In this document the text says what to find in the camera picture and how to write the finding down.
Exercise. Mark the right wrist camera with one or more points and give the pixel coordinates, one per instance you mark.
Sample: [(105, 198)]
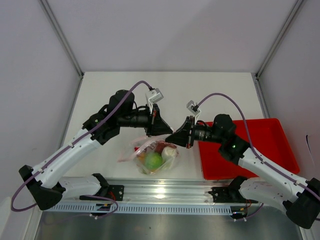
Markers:
[(194, 109)]

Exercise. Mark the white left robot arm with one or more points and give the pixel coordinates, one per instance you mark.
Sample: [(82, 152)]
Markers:
[(46, 182)]

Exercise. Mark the aluminium corner post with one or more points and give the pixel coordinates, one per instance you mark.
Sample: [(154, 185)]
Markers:
[(57, 29), (288, 22)]

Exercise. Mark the left aluminium corner post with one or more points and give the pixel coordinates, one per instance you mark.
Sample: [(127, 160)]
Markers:
[(57, 29)]

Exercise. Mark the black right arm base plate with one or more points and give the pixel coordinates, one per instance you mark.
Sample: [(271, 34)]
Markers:
[(224, 194)]

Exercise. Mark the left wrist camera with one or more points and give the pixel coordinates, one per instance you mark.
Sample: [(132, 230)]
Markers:
[(153, 96)]

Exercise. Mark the aluminium rail frame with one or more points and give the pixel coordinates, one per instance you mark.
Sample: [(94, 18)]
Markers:
[(162, 190)]

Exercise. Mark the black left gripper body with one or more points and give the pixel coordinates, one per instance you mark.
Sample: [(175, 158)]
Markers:
[(137, 119)]

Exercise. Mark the clear zip top bag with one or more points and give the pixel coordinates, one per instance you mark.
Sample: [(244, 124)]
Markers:
[(129, 153)]

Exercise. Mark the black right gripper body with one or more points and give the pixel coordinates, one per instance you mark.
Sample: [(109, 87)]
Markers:
[(203, 132)]

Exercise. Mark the white slotted cable duct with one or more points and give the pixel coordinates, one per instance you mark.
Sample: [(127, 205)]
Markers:
[(135, 208)]

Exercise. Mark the right aluminium corner post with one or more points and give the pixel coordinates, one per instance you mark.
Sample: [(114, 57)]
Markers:
[(288, 22)]

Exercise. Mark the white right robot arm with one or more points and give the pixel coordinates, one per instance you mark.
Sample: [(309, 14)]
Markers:
[(296, 196)]

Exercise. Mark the red plastic tray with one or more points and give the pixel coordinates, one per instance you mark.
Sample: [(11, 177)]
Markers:
[(267, 136)]

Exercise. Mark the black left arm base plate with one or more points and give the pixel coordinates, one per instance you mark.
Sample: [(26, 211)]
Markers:
[(114, 192)]

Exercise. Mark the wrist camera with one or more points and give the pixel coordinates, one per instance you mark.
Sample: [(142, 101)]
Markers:
[(153, 96), (194, 109)]

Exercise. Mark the green bumpy custard apple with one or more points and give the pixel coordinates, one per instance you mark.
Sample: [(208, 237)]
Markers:
[(153, 161)]

